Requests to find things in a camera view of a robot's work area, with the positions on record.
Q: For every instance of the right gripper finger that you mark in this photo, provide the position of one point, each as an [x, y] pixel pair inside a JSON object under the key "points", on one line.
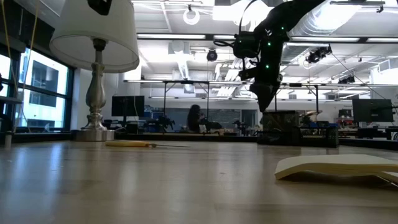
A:
{"points": [[264, 96]]}

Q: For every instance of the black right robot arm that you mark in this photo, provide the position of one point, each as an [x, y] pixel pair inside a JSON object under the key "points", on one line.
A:
{"points": [[295, 12]]}

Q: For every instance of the black mesh desk organizer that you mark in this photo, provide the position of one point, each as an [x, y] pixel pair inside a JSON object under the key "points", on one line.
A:
{"points": [[286, 130]]}

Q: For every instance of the white shade silver table lamp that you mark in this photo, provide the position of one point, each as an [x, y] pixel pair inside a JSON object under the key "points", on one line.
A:
{"points": [[102, 31]]}

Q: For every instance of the person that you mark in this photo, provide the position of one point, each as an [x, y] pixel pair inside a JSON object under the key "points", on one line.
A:
{"points": [[195, 119]]}

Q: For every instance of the yellow sticky note pad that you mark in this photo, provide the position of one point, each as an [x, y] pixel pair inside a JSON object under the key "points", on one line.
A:
{"points": [[335, 165]]}

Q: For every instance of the black computer monitor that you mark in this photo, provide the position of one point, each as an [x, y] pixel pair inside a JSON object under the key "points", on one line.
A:
{"points": [[373, 110], [127, 105]]}

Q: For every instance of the large glass window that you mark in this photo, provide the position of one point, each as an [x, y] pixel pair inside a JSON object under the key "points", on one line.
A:
{"points": [[46, 105]]}

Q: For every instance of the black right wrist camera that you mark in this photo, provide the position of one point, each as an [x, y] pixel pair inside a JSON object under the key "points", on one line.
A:
{"points": [[245, 45]]}

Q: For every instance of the black background station frame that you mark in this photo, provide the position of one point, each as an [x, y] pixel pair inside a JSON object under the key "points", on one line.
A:
{"points": [[186, 82], [295, 84]]}

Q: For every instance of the black ceiling mounted camera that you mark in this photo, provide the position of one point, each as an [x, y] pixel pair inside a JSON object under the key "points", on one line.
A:
{"points": [[317, 55]]}

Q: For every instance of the black ceiling dome camera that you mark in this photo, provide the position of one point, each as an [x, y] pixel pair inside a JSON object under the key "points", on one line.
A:
{"points": [[212, 55]]}

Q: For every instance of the black aluminium table frame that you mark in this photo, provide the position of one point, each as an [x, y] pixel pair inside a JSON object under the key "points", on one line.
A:
{"points": [[186, 137]]}

